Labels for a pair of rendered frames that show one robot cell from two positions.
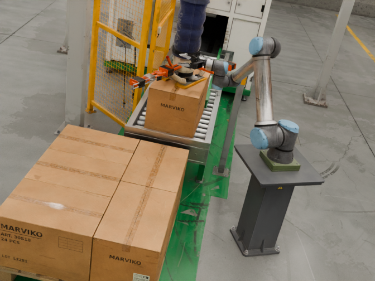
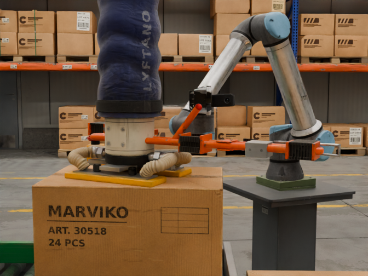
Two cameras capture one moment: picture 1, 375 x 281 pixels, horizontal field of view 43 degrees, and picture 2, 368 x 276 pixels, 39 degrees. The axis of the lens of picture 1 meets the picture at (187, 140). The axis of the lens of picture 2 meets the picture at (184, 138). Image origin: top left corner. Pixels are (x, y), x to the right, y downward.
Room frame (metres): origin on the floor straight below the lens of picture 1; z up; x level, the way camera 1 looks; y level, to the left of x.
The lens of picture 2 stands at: (3.56, 1.92, 1.27)
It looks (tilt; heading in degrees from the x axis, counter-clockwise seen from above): 6 degrees down; 268
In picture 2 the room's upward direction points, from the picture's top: straight up
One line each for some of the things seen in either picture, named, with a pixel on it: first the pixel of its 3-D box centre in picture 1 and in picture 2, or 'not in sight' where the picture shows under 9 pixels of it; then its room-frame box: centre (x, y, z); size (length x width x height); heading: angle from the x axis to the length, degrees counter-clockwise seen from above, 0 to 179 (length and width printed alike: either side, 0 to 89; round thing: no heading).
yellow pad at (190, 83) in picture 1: (191, 79); (144, 165); (3.64, 0.06, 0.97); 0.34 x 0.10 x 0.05; 151
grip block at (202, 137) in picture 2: (166, 71); (195, 142); (3.46, 0.26, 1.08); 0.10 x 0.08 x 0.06; 61
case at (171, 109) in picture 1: (178, 101); (136, 231); (3.66, 0.14, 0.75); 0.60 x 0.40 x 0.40; 174
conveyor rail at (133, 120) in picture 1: (155, 83); not in sight; (4.51, 0.42, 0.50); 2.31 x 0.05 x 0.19; 177
